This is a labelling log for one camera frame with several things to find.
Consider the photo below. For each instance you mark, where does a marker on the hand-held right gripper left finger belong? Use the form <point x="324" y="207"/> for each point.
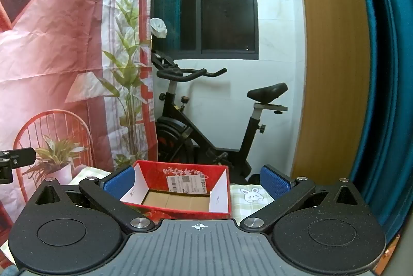
<point x="120" y="179"/>

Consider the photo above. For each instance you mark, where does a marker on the white plastic bag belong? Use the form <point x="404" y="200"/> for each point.
<point x="158" y="27"/>

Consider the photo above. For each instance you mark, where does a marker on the red printed backdrop cloth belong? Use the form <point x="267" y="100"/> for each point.
<point x="64" y="53"/>

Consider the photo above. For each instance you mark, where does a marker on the wooden door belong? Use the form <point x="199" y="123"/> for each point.
<point x="332" y="63"/>

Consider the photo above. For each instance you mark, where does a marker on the green checked printed blanket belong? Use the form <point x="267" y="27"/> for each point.
<point x="251" y="198"/>

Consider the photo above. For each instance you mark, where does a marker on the black exercise bike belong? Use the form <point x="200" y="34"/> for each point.
<point x="180" y="134"/>

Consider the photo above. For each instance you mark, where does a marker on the red strawberry print box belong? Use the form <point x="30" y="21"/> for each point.
<point x="184" y="182"/>

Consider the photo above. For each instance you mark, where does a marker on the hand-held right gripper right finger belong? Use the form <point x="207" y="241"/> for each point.
<point x="274" y="180"/>

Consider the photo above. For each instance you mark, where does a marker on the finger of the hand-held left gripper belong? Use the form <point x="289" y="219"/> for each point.
<point x="17" y="157"/>
<point x="5" y="175"/>

